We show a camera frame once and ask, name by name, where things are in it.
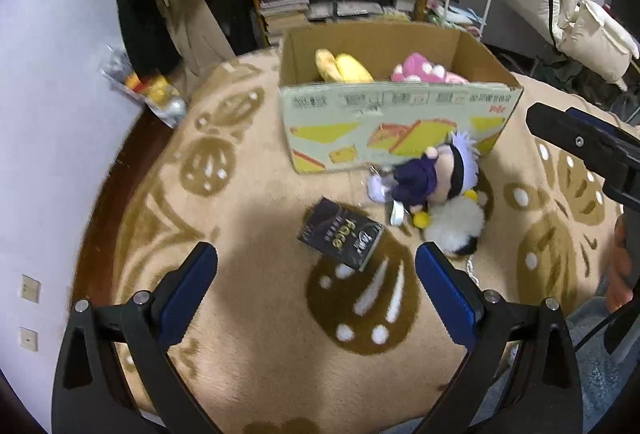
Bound pink plush toy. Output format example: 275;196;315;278
390;52;448;83

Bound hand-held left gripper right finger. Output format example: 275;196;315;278
415;243;583;434

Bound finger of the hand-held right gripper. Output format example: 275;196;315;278
526;103;640;210

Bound white fluffy plush keychain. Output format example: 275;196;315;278
412;188;487;285

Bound wall socket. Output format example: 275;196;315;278
18;326;40;352
20;274;42;301

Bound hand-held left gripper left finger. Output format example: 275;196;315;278
51;241;219;434

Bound plastic bag of toys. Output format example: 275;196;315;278
100;46;188;129

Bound small black box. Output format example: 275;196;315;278
296;196;385;272

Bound beige patterned carpet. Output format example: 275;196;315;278
75;46;640;434

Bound yellow plush toy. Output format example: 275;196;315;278
314;48;375;83

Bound black hanging coat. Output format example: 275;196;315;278
111;0;181;77

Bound printed cardboard box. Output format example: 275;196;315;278
277;21;525;176

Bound stack of books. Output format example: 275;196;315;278
257;0;311;47

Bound black cable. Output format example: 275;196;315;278
572;311;616;355

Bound purple white-haired plush doll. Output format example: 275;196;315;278
366;130;482;227

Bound person's right hand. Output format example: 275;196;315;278
606;213;640;312

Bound beige hanging trousers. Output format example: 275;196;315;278
155;0;236;85

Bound pile of magazines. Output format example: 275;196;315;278
305;0;418;22

